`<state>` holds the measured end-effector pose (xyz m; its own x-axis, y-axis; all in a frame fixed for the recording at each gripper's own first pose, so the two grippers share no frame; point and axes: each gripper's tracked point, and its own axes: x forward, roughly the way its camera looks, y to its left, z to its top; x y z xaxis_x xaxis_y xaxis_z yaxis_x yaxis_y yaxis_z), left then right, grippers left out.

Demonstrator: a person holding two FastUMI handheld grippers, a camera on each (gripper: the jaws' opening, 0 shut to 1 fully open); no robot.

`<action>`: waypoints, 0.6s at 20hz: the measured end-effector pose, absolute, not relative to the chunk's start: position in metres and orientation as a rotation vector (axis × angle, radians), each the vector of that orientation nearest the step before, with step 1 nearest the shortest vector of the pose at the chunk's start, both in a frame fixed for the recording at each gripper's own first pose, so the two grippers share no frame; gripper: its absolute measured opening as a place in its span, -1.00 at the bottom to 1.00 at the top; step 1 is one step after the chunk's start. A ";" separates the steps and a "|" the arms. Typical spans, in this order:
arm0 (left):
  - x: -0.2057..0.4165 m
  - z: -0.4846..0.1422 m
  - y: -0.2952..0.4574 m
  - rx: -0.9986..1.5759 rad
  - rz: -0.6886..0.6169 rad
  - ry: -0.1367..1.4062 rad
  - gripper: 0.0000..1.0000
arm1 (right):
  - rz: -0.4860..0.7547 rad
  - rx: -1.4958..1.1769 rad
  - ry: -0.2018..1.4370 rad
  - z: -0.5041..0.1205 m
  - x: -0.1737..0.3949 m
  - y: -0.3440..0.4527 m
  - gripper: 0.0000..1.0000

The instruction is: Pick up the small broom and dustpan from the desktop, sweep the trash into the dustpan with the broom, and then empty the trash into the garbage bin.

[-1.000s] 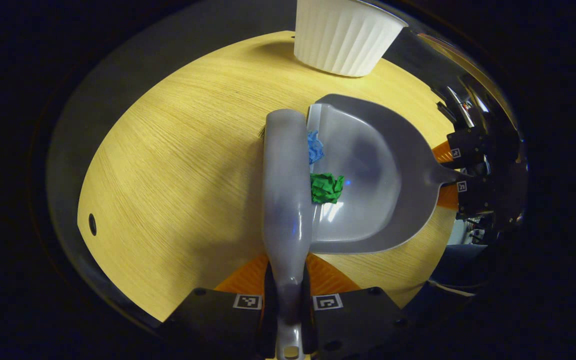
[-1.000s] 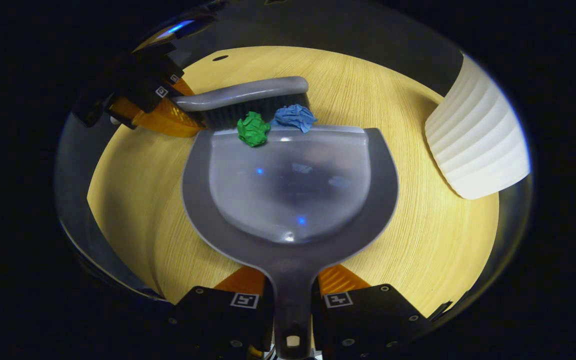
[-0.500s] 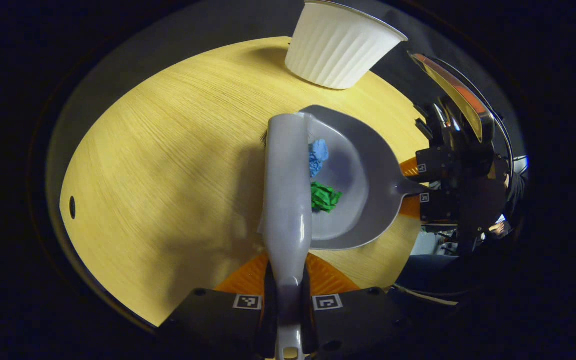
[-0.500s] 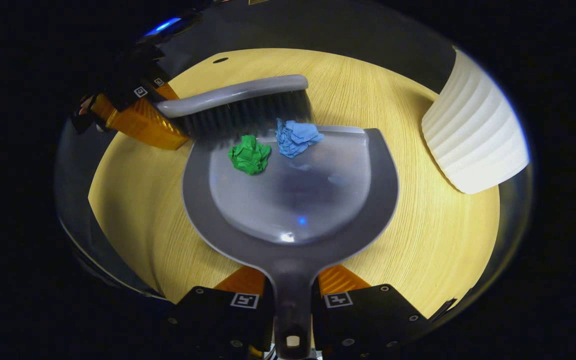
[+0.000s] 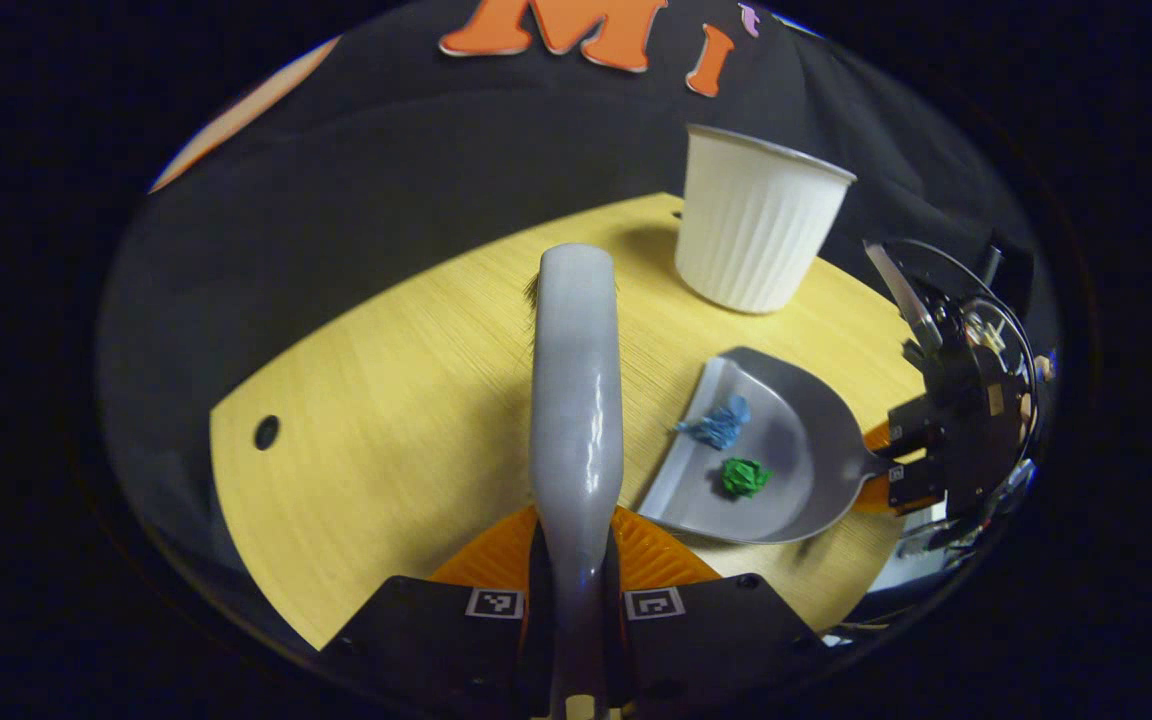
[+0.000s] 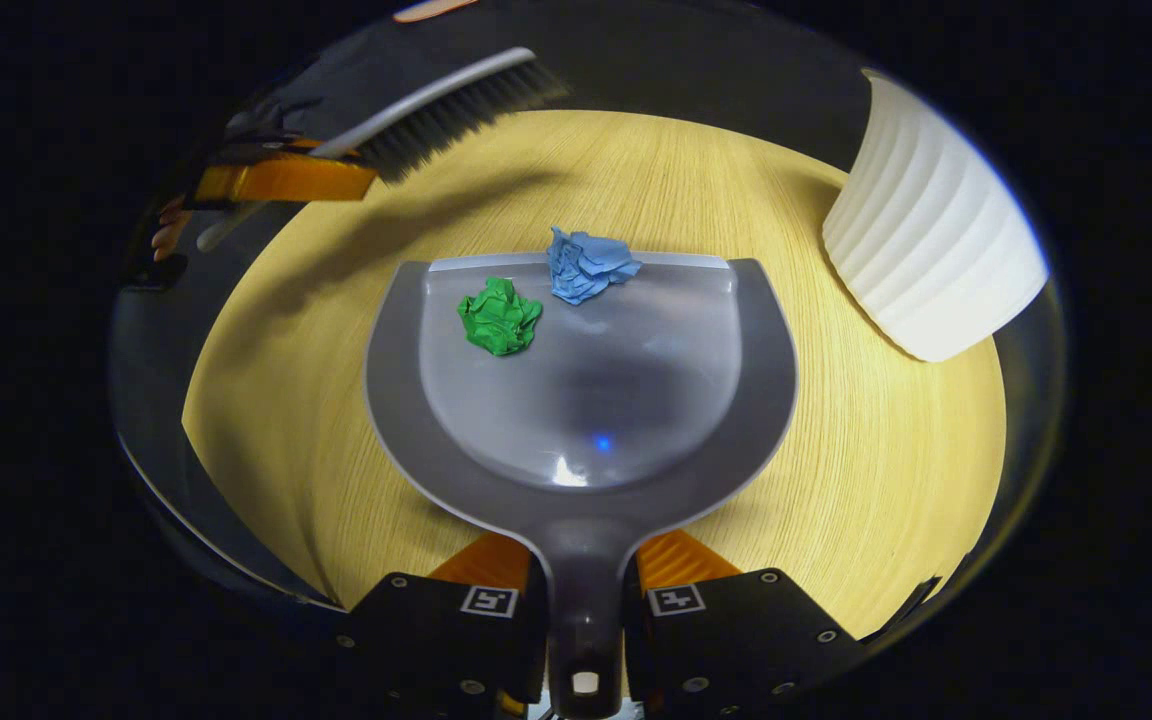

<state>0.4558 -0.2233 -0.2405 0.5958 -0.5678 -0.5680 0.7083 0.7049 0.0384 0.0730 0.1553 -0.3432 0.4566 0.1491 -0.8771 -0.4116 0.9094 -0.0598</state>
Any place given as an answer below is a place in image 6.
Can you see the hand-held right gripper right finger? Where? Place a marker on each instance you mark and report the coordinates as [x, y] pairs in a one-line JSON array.
[[736, 640]]

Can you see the blue paper ball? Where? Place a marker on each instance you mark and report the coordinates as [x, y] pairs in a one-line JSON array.
[[586, 265]]

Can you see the white ribbed garbage bin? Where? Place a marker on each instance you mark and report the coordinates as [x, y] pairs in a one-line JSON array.
[[931, 225]]

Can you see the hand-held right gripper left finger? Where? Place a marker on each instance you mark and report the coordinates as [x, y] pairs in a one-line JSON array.
[[426, 640]]

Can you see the wooden desktop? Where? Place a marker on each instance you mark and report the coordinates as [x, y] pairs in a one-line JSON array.
[[866, 440]]

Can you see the green paper ball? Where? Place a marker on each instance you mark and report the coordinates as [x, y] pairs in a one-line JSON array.
[[501, 318]]

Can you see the small grey broom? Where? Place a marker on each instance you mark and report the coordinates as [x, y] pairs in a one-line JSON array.
[[446, 110]]

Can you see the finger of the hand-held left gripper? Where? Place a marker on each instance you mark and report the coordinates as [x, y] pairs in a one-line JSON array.
[[286, 180]]

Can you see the grey dustpan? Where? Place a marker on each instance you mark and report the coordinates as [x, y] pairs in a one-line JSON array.
[[586, 410]]

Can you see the black desk clamp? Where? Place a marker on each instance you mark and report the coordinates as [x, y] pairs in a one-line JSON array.
[[918, 600]]

